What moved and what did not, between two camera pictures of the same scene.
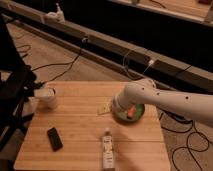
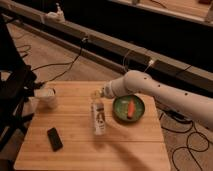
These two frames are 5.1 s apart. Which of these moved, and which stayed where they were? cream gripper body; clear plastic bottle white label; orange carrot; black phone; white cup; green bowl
Moved: clear plastic bottle white label; cream gripper body
Stayed: black phone; green bowl; white cup; orange carrot
